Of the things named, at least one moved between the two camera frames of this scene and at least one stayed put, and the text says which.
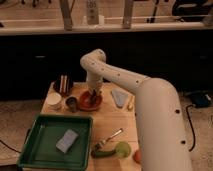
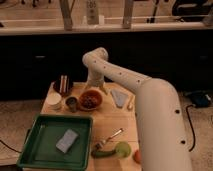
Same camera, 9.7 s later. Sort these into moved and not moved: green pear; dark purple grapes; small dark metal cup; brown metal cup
Moved: dark purple grapes
Not moved: small dark metal cup; green pear; brown metal cup
